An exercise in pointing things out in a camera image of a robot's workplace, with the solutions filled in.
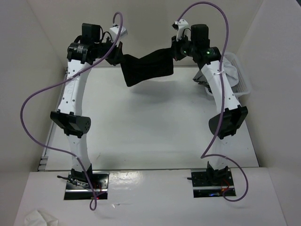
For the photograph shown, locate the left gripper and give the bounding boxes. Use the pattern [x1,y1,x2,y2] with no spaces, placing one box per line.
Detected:
[94,36,126,66]

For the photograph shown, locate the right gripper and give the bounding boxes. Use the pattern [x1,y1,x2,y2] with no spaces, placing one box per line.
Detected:
[167,32,196,61]

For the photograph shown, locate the black skirt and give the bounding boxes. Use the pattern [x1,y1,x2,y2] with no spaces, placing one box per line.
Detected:
[120,48,174,87]

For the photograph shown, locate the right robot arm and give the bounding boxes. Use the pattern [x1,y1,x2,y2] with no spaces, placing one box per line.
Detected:
[172,19,248,186]

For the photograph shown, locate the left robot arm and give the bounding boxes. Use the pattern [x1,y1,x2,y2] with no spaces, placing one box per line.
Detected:
[50,23,127,188]

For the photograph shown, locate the grey skirt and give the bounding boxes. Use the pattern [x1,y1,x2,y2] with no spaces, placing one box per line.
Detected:
[193,70,210,88]

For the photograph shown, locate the white skirt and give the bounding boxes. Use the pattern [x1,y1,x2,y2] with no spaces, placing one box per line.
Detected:
[222,57,239,87]

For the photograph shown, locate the white plastic laundry basket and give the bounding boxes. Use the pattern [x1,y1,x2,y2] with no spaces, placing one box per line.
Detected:
[204,52,253,97]

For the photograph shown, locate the white crumpled cloth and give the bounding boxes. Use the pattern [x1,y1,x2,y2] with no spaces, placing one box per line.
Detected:
[23,210,59,226]

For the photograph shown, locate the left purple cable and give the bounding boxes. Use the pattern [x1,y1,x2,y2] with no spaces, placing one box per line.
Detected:
[20,12,124,211]

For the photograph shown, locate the purple cable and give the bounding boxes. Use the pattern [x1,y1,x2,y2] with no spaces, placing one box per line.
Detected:
[20,12,124,211]
[175,1,249,202]

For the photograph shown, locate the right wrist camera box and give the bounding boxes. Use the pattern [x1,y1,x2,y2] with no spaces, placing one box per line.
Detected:
[172,19,189,41]

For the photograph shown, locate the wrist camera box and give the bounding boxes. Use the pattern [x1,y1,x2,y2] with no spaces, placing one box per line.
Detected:
[172,19,189,41]
[109,25,127,40]

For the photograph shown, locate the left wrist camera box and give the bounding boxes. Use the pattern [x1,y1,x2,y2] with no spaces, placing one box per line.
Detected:
[109,25,127,40]

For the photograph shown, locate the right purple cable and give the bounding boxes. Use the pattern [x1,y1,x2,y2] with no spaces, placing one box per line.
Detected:
[175,1,249,202]

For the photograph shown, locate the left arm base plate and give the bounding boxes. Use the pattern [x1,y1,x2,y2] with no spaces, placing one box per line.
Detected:
[64,173,109,201]

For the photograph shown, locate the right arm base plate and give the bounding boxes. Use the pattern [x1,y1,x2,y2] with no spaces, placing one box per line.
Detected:
[187,169,236,198]

